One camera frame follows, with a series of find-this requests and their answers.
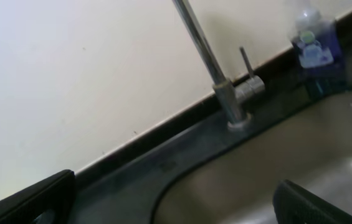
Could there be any steel tap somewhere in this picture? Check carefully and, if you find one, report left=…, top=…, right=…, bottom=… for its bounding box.
left=171, top=0, right=267, bottom=132

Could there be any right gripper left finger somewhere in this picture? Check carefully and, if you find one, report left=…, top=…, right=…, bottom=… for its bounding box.
left=0, top=169, right=77, bottom=224

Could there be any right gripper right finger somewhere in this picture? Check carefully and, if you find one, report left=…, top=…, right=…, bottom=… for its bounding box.
left=272, top=179, right=352, bottom=224

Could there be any steel sink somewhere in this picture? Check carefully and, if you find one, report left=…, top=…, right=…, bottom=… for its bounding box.
left=150, top=88, right=352, bottom=224

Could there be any blue soap bottle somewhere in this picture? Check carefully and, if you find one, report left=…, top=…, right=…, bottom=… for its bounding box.
left=288, top=4, right=348, bottom=91

